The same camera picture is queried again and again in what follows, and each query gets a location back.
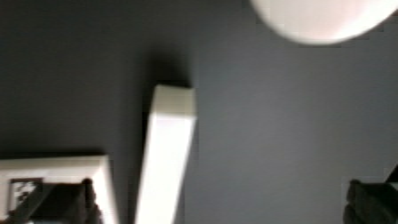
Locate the white light bulb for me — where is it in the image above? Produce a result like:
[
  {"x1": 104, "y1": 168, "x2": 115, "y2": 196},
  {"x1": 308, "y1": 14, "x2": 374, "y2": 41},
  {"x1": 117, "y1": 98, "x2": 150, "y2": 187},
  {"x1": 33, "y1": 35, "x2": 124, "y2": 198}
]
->
[{"x1": 250, "y1": 0, "x2": 398, "y2": 45}]

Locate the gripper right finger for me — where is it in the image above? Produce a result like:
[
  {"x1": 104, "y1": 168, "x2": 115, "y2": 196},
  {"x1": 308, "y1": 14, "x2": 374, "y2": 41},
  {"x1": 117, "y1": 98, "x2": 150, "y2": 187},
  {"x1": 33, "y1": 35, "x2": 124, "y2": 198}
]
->
[{"x1": 342, "y1": 165, "x2": 398, "y2": 224}]

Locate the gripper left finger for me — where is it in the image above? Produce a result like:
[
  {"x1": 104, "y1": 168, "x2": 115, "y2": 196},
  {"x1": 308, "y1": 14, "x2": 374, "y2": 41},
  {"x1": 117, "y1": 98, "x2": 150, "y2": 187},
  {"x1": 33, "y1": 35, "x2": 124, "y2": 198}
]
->
[{"x1": 5, "y1": 179, "x2": 104, "y2": 224}]

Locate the white lamp base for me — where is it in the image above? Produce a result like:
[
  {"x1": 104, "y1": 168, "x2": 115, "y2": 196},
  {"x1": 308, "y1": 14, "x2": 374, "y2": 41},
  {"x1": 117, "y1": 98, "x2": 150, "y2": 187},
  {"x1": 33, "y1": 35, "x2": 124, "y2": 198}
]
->
[{"x1": 0, "y1": 155, "x2": 120, "y2": 224}]

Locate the white L-shaped wall fence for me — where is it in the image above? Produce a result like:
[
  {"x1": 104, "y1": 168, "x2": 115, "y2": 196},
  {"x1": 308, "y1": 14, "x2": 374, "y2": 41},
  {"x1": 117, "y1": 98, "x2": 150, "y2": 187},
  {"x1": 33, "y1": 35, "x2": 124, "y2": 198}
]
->
[{"x1": 134, "y1": 85, "x2": 197, "y2": 224}]

